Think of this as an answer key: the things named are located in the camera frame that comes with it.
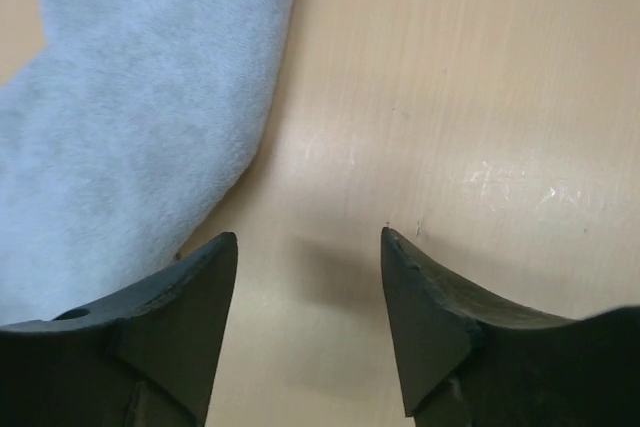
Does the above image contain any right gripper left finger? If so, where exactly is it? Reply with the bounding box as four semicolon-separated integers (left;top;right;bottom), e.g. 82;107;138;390
1;232;238;427

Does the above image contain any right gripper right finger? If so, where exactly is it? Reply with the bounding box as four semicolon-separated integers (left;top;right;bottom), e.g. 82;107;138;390
381;228;639;426

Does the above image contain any grey panda towel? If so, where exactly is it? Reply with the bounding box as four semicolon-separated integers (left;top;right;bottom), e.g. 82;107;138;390
1;0;293;324

